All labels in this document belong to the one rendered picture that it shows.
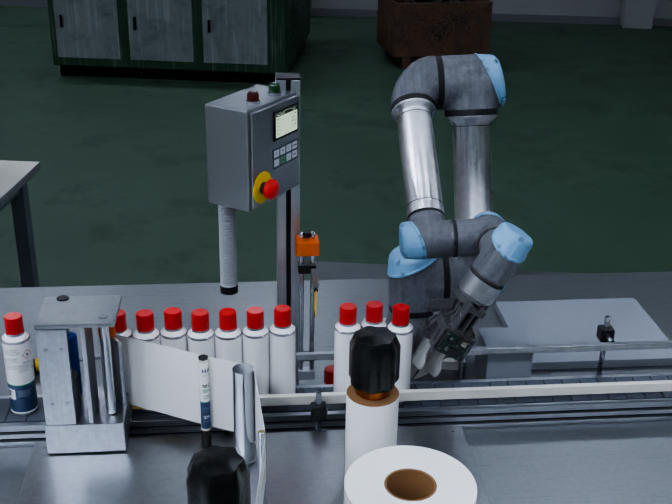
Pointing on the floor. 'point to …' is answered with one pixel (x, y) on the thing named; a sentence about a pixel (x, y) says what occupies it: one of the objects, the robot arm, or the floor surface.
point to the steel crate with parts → (433, 28)
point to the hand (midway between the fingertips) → (415, 370)
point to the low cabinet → (178, 38)
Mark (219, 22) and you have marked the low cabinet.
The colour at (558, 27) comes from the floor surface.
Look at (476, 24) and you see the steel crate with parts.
